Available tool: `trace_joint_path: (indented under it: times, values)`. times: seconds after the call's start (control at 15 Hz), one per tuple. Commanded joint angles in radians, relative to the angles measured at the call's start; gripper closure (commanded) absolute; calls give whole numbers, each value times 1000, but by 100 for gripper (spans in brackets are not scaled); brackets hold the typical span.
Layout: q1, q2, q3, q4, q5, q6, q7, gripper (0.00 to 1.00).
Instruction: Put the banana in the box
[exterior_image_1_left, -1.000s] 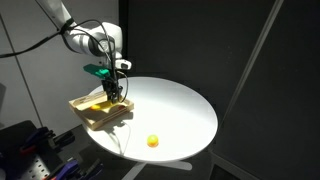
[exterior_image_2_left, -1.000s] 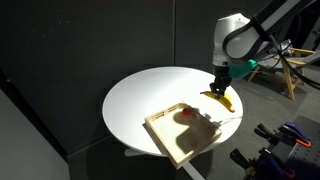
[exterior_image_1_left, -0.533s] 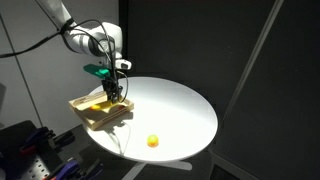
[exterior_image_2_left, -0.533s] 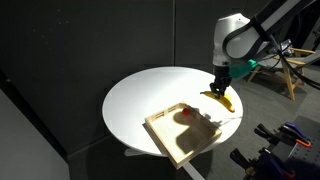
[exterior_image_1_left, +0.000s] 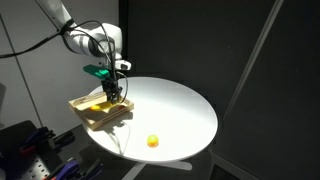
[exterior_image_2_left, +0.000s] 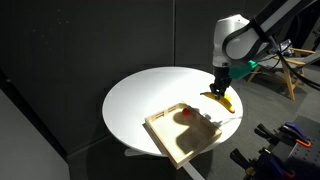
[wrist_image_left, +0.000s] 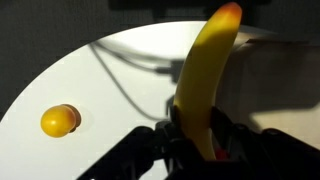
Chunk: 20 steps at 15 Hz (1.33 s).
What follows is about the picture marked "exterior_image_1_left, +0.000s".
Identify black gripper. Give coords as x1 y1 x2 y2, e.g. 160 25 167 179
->
101 68 123 105

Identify yellow toy banana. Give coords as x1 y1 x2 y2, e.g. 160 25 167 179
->
89 101 118 112

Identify shallow wooden tray box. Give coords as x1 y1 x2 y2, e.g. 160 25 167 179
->
68 91 135 131

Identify white grey wrist attachment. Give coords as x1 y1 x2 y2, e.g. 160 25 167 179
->
114 59 132 71

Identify orange yellow toy fruit ball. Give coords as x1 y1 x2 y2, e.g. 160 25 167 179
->
146 134 160 148

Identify purple black orange spring clamp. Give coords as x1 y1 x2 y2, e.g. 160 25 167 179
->
19 126 76 156
44 158 104 180

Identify white table foot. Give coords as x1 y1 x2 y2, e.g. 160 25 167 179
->
121 159 194 180

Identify perforated mounting breadboard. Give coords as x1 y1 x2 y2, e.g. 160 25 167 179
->
18 155 51 180

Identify blue clamps on stand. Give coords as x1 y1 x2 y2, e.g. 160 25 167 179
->
0 119 105 180

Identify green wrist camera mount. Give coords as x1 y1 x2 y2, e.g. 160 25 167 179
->
82 64 111 80

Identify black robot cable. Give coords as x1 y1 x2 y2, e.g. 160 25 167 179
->
0 19 130 105

